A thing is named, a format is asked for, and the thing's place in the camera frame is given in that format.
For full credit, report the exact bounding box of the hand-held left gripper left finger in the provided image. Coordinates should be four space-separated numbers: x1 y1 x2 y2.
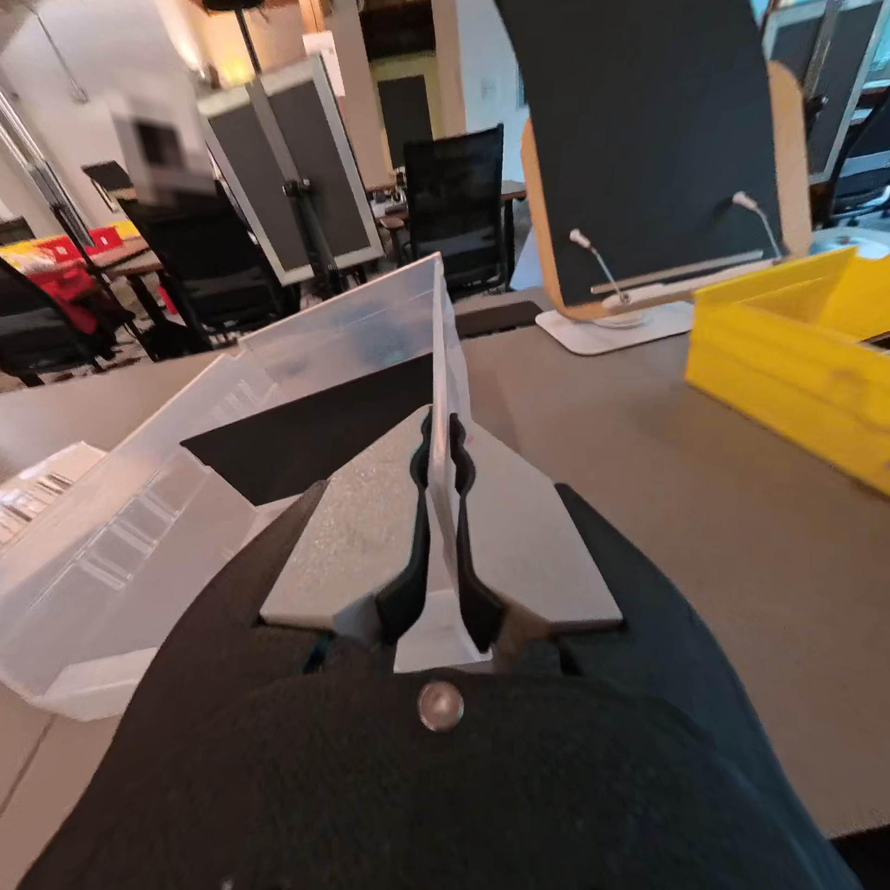
259 405 435 644

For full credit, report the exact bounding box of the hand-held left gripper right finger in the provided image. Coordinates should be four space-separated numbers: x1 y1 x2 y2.
450 413 624 652

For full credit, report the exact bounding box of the clear plastic container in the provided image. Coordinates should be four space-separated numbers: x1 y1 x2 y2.
0 252 475 722

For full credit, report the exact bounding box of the black mesh office chair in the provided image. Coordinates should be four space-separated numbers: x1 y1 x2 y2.
810 89 890 230
117 182 301 359
0 256 136 388
402 124 510 296

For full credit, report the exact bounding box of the yellow plastic bin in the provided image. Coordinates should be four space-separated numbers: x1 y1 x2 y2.
684 245 890 499

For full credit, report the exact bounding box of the grey-framed black panel stand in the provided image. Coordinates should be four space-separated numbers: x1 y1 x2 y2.
197 54 385 287
760 0 890 186

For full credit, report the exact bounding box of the red plastic bin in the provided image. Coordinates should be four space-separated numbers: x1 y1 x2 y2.
26 224 127 336

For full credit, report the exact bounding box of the black wooden-edged book stand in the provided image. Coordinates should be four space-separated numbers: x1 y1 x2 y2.
495 0 816 357

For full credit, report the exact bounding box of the grey pouch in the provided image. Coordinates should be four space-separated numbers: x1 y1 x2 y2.
808 225 890 263

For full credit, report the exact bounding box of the black light stand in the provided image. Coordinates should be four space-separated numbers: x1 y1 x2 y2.
200 0 268 74

